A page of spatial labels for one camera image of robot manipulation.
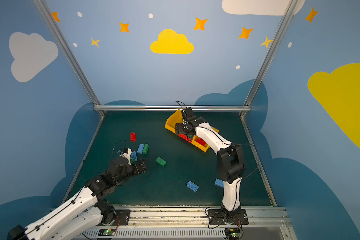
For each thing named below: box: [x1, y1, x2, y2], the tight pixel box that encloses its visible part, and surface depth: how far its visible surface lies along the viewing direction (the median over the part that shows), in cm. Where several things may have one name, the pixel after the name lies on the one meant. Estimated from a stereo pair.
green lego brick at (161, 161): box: [155, 156, 167, 167], surface depth 95 cm
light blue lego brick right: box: [214, 178, 224, 188], surface depth 87 cm
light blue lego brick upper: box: [137, 144, 145, 154], surface depth 100 cm
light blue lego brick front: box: [186, 180, 200, 193], surface depth 86 cm
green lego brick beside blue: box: [142, 143, 149, 155], surface depth 100 cm
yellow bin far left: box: [164, 109, 183, 134], surface depth 113 cm
